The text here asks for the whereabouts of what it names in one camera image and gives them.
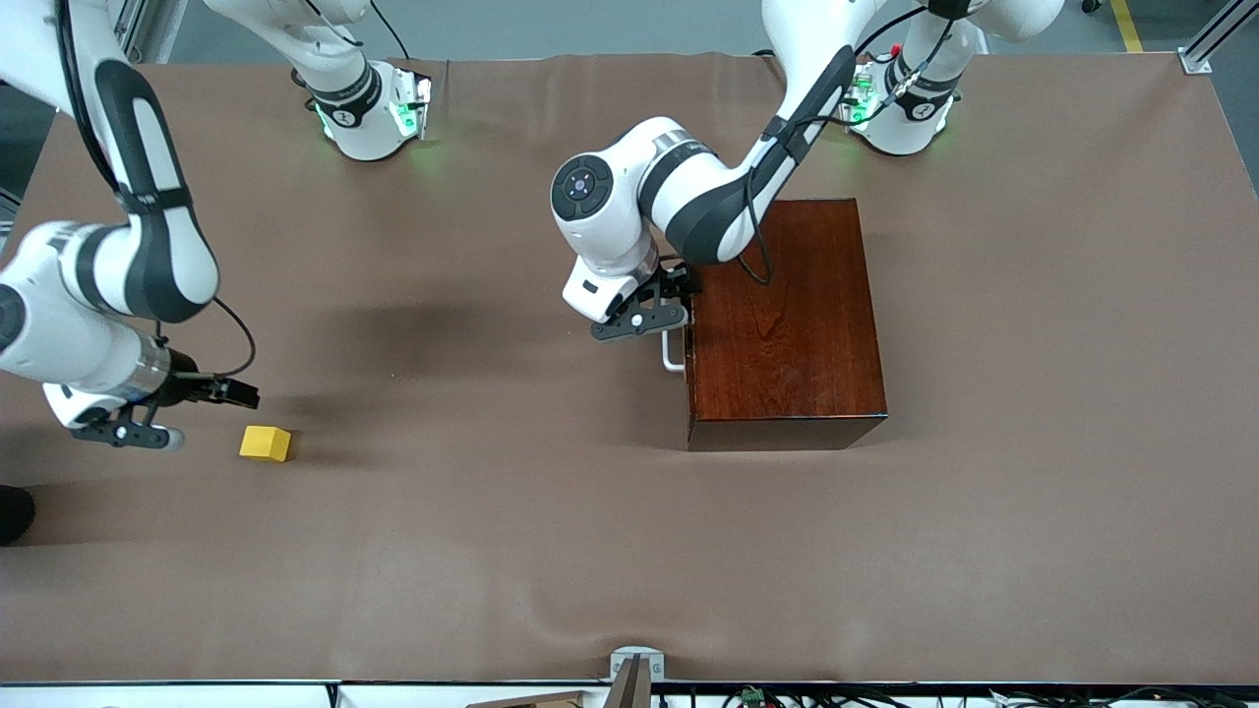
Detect aluminium frame profile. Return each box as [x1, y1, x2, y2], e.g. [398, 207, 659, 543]
[110, 0, 150, 62]
[1178, 0, 1259, 75]

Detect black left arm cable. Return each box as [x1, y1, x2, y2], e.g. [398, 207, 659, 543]
[743, 0, 960, 286]

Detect yellow block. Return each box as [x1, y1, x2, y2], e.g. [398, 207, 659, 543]
[239, 425, 292, 463]

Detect brown cardboard piece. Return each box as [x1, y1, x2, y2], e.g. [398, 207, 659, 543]
[465, 690, 591, 708]

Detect grey metal bracket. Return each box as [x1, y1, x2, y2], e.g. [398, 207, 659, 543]
[610, 646, 666, 681]

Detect brown table cloth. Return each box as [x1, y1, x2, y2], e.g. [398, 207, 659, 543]
[0, 51, 1259, 684]

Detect dark brown wooden cabinet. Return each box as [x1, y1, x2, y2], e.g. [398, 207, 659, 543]
[682, 199, 889, 452]

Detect grey metal post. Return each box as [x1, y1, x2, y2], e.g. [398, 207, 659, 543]
[602, 654, 652, 708]

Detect black rounded object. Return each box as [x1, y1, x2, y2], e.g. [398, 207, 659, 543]
[0, 485, 36, 547]

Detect wooden drawer with white handle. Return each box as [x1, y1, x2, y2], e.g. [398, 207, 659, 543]
[661, 295, 695, 443]

